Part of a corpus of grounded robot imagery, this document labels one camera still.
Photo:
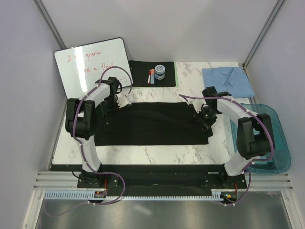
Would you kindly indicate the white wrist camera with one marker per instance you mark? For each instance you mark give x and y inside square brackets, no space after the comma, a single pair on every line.
[123,101]
[196,104]

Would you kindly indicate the black mat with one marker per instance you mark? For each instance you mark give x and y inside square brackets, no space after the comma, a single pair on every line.
[140,70]

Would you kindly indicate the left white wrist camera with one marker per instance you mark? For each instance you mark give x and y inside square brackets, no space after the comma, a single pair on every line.
[123,101]

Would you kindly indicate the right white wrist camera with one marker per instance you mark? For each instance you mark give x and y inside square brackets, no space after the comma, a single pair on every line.
[196,104]

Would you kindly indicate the light blue cable duct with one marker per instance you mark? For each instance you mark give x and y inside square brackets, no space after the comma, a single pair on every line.
[102,195]

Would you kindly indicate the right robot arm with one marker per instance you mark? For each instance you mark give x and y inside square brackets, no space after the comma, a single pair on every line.
[255,138]

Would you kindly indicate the blue lidded jar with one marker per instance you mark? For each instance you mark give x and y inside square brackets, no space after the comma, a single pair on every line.
[159,72]

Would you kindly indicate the aluminium rail frame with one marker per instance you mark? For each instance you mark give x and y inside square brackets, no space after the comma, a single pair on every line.
[66,181]

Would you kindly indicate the white dry erase board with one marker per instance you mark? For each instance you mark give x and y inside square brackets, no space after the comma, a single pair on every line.
[80,67]

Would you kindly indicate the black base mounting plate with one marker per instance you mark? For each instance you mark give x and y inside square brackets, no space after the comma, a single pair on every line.
[156,180]

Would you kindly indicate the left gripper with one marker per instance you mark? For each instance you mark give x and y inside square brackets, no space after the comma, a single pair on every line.
[107,111]

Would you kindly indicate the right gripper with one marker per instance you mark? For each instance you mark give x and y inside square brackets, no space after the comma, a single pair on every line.
[205,124]

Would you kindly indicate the red marker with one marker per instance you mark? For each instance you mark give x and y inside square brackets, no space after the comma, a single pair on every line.
[149,77]

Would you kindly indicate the teal transparent plastic bin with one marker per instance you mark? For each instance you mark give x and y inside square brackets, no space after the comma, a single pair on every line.
[281,160]

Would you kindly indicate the black long sleeve shirt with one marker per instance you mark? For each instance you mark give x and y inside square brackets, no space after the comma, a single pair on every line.
[151,124]

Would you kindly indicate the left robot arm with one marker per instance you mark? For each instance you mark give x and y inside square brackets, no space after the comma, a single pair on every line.
[82,123]

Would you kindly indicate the blue shirt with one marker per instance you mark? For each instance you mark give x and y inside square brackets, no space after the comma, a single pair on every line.
[228,79]

